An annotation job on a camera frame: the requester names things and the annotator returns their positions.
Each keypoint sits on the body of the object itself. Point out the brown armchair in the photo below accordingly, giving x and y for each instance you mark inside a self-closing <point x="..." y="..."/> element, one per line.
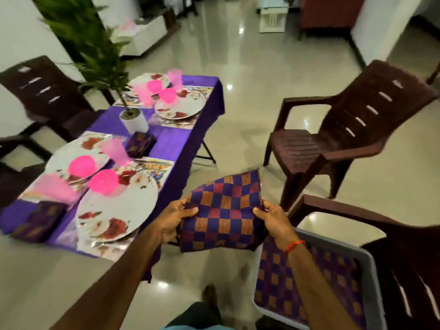
<point x="333" y="13"/>

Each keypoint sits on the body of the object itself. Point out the green plant in white pot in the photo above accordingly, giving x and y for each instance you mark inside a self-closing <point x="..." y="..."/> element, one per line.
<point x="134" y="122"/>

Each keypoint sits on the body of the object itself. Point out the person's right forearm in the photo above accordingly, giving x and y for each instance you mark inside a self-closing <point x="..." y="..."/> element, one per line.
<point x="320" y="292"/>

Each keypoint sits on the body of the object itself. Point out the person's left hand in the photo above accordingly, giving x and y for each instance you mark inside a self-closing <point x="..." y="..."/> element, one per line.
<point x="170" y="220"/>

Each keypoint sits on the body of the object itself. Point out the person's left foot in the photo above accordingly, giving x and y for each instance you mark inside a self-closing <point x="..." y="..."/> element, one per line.
<point x="210" y="293"/>

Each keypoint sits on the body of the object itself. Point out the pink plastic bowl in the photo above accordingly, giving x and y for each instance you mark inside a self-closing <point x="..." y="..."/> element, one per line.
<point x="82" y="167"/>
<point x="103" y="182"/>
<point x="155" y="86"/>

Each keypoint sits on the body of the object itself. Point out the person's right hand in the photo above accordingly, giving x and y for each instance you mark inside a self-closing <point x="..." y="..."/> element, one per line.
<point x="280" y="222"/>

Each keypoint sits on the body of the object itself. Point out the white floral plate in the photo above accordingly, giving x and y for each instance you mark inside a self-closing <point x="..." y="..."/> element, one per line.
<point x="62" y="149"/>
<point x="189" y="108"/>
<point x="136" y="80"/>
<point x="134" y="206"/>

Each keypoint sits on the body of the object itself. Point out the checkered purple orange cloth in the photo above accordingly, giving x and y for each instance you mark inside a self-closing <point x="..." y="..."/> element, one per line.
<point x="141" y="144"/>
<point x="223" y="209"/>
<point x="271" y="285"/>
<point x="40" y="222"/>

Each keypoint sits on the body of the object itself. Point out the person's left forearm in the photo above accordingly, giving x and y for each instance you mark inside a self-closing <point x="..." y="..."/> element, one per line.
<point x="110" y="288"/>

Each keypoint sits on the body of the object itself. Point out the person's dark trousers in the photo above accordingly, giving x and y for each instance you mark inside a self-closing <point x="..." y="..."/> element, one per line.
<point x="189" y="316"/>

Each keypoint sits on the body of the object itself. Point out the purple tablecloth table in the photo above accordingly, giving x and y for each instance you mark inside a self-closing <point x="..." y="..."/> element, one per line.
<point x="179" y="144"/>

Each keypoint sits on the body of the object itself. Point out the white low cabinet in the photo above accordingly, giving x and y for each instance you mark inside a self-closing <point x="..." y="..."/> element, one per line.
<point x="144" y="34"/>

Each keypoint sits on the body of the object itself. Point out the white small table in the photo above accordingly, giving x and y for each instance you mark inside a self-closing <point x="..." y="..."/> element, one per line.
<point x="273" y="17"/>

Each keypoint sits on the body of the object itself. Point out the red wrist thread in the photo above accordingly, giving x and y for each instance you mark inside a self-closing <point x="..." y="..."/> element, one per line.
<point x="294" y="245"/>

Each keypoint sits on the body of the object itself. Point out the grey plastic tray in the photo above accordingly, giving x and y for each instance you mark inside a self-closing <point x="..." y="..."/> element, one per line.
<point x="375" y="271"/>

